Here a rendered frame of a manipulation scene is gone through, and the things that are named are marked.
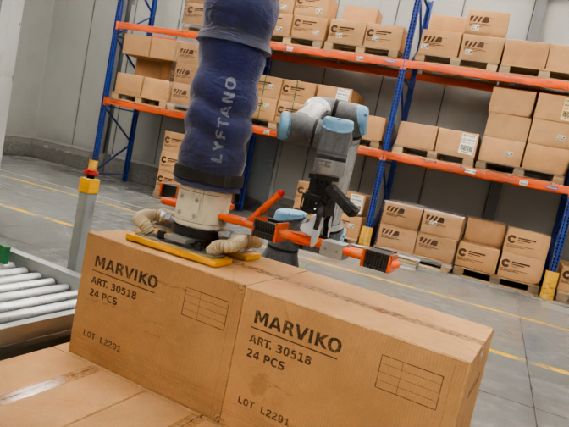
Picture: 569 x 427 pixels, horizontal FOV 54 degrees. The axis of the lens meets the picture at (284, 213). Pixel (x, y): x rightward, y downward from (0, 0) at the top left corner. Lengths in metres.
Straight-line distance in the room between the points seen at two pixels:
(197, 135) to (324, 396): 0.84
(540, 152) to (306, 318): 7.55
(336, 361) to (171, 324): 0.52
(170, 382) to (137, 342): 0.16
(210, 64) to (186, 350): 0.84
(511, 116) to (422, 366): 7.62
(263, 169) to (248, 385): 9.44
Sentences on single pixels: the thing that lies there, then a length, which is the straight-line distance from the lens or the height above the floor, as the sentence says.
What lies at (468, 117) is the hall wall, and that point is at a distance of 10.17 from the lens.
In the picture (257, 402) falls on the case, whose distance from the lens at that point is 1.58.
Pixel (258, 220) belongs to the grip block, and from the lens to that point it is 1.68.
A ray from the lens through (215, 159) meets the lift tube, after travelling 1.71.
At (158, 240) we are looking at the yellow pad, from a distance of 1.78.
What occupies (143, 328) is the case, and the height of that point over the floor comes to 0.72.
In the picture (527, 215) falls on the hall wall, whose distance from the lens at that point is 10.09.
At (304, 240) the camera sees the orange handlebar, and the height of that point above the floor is 1.08.
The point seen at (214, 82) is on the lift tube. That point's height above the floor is 1.47.
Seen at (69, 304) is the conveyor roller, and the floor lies 0.54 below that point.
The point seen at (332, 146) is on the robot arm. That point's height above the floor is 1.35.
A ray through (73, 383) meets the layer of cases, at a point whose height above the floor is 0.54.
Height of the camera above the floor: 1.32
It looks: 6 degrees down
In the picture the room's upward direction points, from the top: 12 degrees clockwise
